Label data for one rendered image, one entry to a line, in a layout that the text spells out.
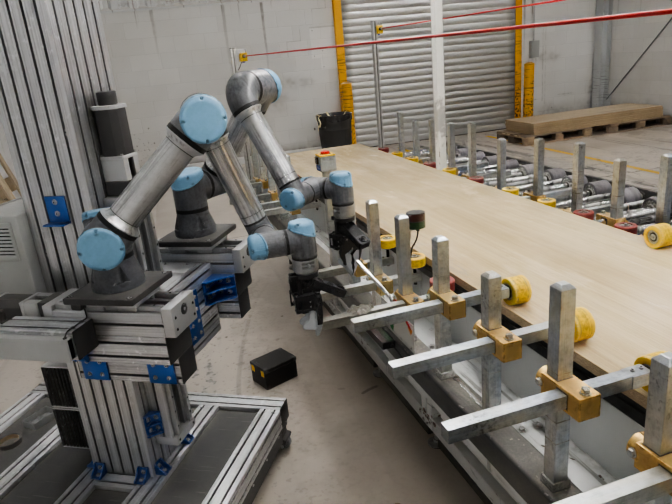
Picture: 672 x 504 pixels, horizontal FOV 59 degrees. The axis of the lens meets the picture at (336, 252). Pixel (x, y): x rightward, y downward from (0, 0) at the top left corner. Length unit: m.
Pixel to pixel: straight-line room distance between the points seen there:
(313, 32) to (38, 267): 8.17
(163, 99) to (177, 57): 0.66
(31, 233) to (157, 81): 7.60
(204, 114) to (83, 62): 0.58
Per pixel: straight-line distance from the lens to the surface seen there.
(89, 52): 2.05
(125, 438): 2.34
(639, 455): 1.15
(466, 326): 2.05
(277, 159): 1.91
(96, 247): 1.60
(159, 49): 9.61
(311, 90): 9.90
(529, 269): 2.02
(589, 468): 1.64
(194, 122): 1.53
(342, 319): 1.81
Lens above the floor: 1.63
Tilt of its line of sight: 19 degrees down
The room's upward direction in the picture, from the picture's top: 5 degrees counter-clockwise
